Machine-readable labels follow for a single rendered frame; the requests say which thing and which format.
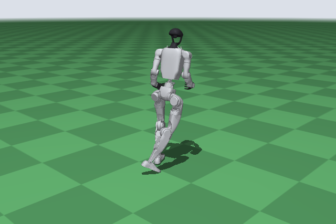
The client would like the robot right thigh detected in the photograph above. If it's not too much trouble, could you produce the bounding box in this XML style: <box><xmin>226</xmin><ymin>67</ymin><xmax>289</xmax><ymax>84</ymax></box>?
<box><xmin>160</xmin><ymin>93</ymin><xmax>183</xmax><ymax>136</ymax></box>

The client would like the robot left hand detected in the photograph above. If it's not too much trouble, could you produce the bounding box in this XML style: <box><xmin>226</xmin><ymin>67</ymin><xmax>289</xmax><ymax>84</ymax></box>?
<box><xmin>153</xmin><ymin>83</ymin><xmax>165</xmax><ymax>90</ymax></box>

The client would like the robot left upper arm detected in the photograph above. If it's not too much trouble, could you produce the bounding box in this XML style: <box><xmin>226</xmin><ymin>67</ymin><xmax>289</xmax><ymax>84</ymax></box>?
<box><xmin>151</xmin><ymin>49</ymin><xmax>162</xmax><ymax>76</ymax></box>

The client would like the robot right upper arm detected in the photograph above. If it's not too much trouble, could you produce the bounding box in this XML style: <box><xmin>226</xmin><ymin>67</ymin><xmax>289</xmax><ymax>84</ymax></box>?
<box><xmin>182</xmin><ymin>50</ymin><xmax>192</xmax><ymax>79</ymax></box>

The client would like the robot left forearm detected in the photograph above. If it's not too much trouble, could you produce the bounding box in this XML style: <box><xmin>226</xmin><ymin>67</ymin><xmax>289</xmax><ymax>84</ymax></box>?
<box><xmin>150</xmin><ymin>74</ymin><xmax>158</xmax><ymax>87</ymax></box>

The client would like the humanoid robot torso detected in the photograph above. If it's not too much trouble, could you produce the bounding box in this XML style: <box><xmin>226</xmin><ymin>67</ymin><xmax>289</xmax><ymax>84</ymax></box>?
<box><xmin>159</xmin><ymin>46</ymin><xmax>184</xmax><ymax>101</ymax></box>

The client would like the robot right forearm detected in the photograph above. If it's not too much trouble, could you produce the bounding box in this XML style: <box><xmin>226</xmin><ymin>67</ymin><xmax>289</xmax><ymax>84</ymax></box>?
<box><xmin>184</xmin><ymin>72</ymin><xmax>195</xmax><ymax>88</ymax></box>

